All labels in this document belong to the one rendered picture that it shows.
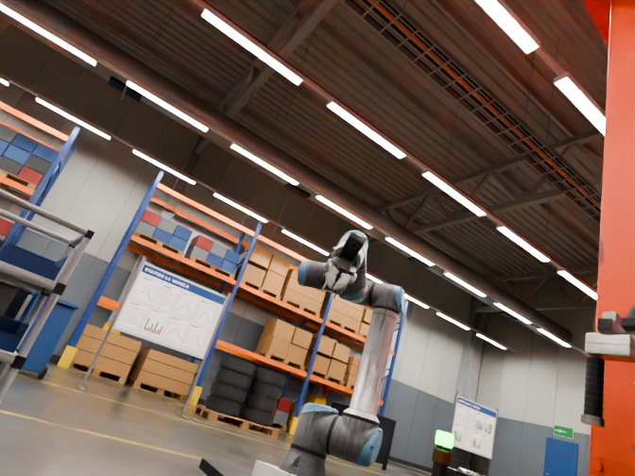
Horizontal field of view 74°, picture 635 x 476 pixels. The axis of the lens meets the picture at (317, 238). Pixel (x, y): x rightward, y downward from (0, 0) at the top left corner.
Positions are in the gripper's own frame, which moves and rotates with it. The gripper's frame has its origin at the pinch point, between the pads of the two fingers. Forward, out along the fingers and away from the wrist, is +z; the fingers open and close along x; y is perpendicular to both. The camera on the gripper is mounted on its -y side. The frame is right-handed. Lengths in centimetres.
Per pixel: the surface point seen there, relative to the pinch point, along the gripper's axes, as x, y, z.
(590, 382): -61, -12, 2
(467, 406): -413, 495, -720
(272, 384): -12, 537, -518
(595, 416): -63, -8, 7
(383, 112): 78, 63, -992
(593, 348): -59, -18, -3
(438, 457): -53, 38, -8
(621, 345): -61, -22, -1
